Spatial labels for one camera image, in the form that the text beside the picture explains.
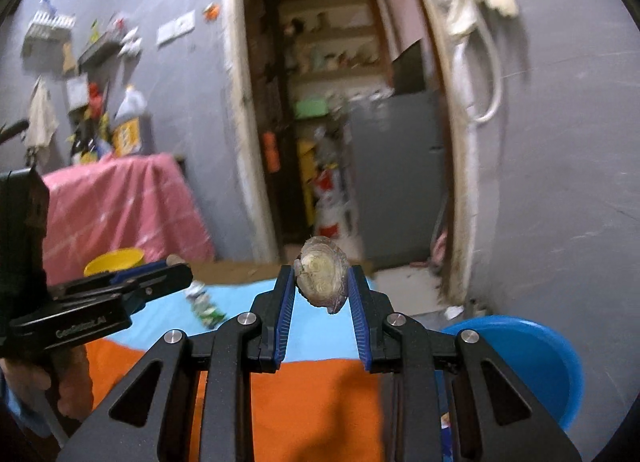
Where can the wooden shelves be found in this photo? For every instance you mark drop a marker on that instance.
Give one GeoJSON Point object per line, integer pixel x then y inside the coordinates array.
{"type": "Point", "coordinates": [330, 72]}

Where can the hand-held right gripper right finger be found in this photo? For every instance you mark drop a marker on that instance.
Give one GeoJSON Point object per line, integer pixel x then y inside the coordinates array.
{"type": "Point", "coordinates": [361, 322]}

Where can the red and white sack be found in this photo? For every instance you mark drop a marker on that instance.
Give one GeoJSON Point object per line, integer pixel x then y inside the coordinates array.
{"type": "Point", "coordinates": [330, 207]}

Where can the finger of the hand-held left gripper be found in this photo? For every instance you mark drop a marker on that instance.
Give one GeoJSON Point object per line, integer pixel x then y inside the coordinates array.
{"type": "Point", "coordinates": [135, 272]}
{"type": "Point", "coordinates": [165, 284]}

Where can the yellow bag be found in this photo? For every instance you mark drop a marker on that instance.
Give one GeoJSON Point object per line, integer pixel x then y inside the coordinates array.
{"type": "Point", "coordinates": [306, 177]}

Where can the pink slipper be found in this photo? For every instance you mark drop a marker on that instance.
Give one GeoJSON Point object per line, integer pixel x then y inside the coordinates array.
{"type": "Point", "coordinates": [439, 249]}

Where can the dark wooden door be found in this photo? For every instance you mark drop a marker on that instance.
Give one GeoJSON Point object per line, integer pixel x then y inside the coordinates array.
{"type": "Point", "coordinates": [260, 92]}

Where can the beige hanging rag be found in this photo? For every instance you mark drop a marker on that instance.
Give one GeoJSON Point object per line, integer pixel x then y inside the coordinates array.
{"type": "Point", "coordinates": [41, 122]}

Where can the blue plastic basin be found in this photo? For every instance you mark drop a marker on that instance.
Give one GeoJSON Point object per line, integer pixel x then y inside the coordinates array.
{"type": "Point", "coordinates": [525, 357]}

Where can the pink checked cloth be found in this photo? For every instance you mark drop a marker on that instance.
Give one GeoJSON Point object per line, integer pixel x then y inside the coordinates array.
{"type": "Point", "coordinates": [125, 202]}

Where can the grey refrigerator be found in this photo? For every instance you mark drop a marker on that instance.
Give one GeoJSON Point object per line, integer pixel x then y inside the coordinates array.
{"type": "Point", "coordinates": [400, 182]}

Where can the black wall shelf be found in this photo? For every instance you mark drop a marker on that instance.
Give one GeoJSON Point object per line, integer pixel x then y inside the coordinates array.
{"type": "Point", "coordinates": [105, 49]}

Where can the person's left hand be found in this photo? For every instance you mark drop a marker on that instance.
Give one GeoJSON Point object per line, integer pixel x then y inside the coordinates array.
{"type": "Point", "coordinates": [72, 377]}

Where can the grey-brown clam shell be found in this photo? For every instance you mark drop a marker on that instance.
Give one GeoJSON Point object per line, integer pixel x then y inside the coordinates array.
{"type": "Point", "coordinates": [320, 272]}

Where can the black monitor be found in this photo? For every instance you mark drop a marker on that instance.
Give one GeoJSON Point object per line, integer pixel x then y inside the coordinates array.
{"type": "Point", "coordinates": [409, 67]}

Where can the large oil bottle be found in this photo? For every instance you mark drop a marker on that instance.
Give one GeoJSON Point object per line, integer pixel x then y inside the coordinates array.
{"type": "Point", "coordinates": [129, 127]}

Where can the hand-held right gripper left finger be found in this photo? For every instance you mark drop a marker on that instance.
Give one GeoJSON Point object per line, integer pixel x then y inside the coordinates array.
{"type": "Point", "coordinates": [285, 312]}

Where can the white wall socket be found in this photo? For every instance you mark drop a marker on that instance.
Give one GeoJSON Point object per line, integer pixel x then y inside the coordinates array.
{"type": "Point", "coordinates": [175, 28]}

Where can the green wrapper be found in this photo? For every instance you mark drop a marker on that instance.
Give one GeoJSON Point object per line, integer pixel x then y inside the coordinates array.
{"type": "Point", "coordinates": [205, 307]}

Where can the green box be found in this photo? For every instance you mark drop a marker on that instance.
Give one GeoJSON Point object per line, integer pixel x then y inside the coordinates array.
{"type": "Point", "coordinates": [311, 108]}

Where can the blue and orange blanket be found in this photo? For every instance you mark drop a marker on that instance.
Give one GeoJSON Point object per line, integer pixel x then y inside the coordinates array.
{"type": "Point", "coordinates": [310, 407]}

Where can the yellow bowl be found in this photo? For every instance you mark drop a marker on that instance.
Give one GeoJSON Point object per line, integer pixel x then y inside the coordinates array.
{"type": "Point", "coordinates": [112, 259]}

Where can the metal wall rack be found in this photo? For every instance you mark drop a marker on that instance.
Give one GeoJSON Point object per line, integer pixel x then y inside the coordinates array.
{"type": "Point", "coordinates": [47, 29]}

